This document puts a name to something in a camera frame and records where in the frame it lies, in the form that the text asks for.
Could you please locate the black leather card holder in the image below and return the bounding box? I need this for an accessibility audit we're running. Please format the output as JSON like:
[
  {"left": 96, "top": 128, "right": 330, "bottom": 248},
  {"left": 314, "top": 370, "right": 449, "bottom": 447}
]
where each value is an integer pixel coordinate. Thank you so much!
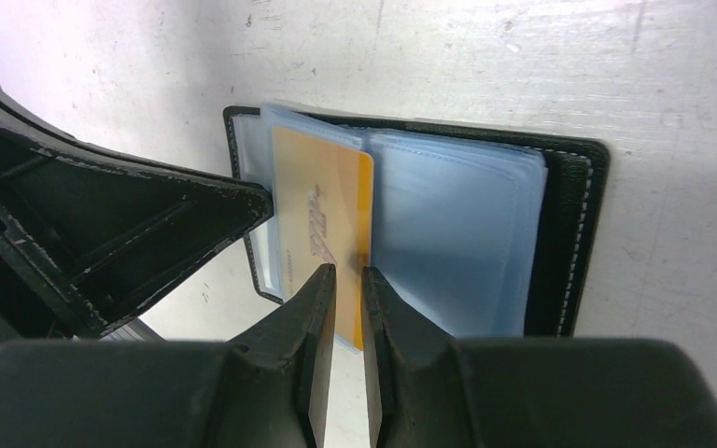
[{"left": 223, "top": 106, "right": 610, "bottom": 338}]

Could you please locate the yellow edged card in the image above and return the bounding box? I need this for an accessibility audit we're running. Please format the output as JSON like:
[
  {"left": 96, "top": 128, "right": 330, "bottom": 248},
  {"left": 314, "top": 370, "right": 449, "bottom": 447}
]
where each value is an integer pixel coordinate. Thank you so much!
[{"left": 271, "top": 124, "right": 374, "bottom": 350}]

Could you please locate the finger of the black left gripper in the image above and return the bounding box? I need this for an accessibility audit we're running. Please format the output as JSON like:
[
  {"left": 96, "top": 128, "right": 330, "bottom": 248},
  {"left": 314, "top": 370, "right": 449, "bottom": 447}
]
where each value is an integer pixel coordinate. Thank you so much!
[{"left": 0, "top": 90, "right": 273, "bottom": 339}]

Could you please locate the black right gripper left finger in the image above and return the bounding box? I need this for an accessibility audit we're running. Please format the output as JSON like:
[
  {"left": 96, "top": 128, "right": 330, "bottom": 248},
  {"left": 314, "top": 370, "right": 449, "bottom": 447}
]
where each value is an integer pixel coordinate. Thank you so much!
[{"left": 0, "top": 264, "right": 337, "bottom": 447}]

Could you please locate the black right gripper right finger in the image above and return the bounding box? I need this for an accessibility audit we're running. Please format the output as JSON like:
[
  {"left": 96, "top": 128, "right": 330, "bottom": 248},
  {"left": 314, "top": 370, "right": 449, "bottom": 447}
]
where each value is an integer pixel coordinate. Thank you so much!
[{"left": 362, "top": 268, "right": 717, "bottom": 447}]

